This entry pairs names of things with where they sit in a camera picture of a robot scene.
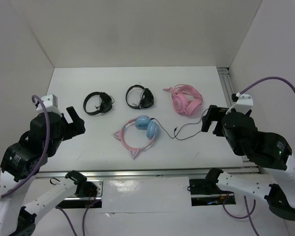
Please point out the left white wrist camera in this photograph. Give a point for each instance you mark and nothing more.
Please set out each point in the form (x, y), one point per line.
(51, 103)

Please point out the aluminium rail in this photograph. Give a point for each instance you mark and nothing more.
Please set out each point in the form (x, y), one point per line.
(246, 169)
(226, 84)

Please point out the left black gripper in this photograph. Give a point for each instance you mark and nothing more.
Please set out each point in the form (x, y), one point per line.
(76, 127)

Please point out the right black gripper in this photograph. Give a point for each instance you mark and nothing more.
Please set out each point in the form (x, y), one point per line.
(212, 114)

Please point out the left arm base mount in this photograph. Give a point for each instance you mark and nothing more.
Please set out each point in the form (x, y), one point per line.
(92, 194)

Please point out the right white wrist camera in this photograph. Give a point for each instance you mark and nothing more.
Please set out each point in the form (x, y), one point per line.
(242, 102)

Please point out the front aluminium rail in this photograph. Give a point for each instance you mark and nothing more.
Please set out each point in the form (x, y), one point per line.
(246, 169)

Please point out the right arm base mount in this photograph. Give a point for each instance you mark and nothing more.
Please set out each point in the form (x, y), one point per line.
(205, 194)

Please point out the right aluminium rail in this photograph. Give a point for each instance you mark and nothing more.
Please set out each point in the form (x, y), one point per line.
(226, 84)

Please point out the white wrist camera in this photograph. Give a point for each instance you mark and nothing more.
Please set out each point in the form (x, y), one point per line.
(242, 102)
(51, 103)

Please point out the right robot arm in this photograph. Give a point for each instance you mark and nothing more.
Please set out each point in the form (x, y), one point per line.
(268, 150)

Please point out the middle black headphones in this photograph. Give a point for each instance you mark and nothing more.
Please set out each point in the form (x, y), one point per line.
(146, 98)

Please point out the pink blue cat-ear headphones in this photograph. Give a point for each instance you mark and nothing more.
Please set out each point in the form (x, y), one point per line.
(138, 135)

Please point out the pink gaming headset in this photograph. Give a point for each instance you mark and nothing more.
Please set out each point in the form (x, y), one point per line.
(185, 99)

